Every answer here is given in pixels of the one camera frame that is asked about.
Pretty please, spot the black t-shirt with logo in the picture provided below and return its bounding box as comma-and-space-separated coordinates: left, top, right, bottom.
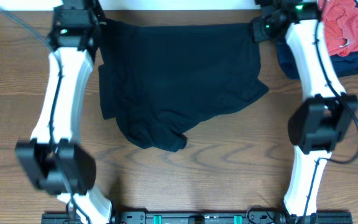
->
98, 19, 269, 152

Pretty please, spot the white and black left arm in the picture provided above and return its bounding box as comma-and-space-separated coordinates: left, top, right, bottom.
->
15, 0, 119, 223

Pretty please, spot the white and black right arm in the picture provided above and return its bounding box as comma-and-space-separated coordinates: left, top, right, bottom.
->
251, 0, 358, 223

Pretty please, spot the red crumpled shirt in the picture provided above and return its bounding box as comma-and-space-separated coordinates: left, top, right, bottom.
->
318, 0, 358, 57

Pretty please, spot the navy blue crumpled garment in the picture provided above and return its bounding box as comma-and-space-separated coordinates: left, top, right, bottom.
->
274, 0, 358, 80

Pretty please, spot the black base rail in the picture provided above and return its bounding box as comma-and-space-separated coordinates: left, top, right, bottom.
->
40, 210, 354, 224

